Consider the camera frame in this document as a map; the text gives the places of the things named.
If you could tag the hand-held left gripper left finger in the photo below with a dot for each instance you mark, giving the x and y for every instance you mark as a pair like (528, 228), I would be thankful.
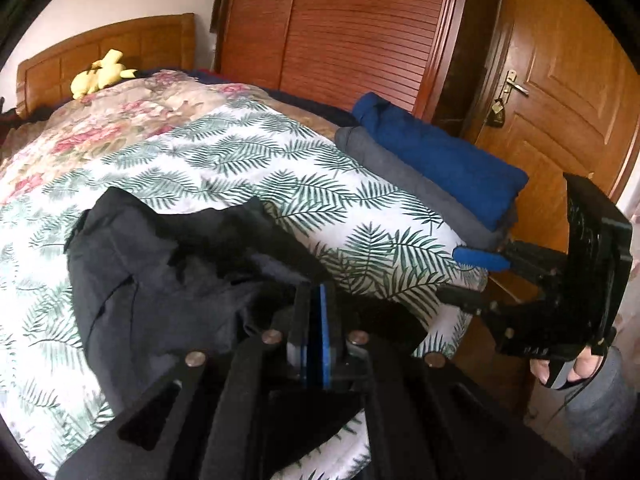
(305, 320)

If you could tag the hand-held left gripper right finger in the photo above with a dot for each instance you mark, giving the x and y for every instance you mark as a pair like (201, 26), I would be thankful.
(327, 330)

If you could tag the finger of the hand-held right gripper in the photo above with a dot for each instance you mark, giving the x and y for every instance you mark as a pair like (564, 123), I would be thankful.
(480, 257)
(470, 300)

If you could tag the black jacket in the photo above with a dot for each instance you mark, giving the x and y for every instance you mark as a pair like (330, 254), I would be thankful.
(175, 285)

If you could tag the person's right forearm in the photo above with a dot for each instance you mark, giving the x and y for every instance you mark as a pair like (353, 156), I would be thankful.
(595, 410)

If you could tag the blue folded clothes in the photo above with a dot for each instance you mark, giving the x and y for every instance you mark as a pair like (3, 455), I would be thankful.
(440, 160)

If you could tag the gray folded clothes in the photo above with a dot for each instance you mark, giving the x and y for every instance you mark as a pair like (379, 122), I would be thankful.
(400, 175)

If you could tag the person's right hand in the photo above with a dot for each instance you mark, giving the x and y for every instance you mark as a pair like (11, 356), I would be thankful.
(585, 367)

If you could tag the leaf print blanket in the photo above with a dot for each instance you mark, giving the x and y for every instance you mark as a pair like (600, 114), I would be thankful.
(250, 160)

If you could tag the wooden door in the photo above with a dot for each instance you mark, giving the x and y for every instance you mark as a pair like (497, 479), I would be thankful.
(565, 35)

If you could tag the wooden wardrobe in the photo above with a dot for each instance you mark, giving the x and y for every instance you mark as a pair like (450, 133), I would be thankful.
(350, 25)

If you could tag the floral quilt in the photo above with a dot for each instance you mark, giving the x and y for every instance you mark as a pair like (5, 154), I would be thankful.
(100, 120)

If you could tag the yellow plush toy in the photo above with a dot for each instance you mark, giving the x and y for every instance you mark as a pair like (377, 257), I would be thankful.
(100, 75)

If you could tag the wooden headboard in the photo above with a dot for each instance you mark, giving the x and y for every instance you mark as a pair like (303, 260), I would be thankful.
(60, 60)

